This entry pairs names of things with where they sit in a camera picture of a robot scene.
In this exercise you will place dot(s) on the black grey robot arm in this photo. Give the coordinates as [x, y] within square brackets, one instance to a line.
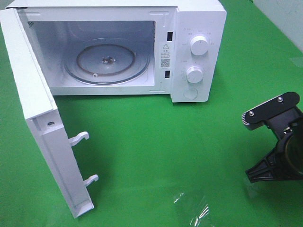
[285, 161]

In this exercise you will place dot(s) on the glass microwave turntable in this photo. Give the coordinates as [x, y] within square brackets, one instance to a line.
[107, 61]

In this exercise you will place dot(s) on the clear tape patch near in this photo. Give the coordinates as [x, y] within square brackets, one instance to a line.
[192, 209]

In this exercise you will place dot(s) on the white microwave knob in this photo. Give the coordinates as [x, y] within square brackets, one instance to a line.
[194, 74]
[199, 45]

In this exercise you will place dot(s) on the clear tape patch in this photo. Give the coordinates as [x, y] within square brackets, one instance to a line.
[192, 209]
[297, 61]
[252, 190]

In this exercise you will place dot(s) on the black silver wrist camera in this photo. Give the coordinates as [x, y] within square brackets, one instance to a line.
[258, 115]

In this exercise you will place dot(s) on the white microwave oven body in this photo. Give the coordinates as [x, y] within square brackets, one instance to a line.
[55, 25]

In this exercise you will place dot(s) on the clear tape patch far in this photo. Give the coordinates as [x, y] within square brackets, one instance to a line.
[297, 61]

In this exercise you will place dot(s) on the clear tape patch right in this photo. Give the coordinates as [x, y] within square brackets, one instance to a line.
[252, 190]

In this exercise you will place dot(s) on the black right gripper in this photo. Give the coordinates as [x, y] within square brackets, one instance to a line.
[285, 160]

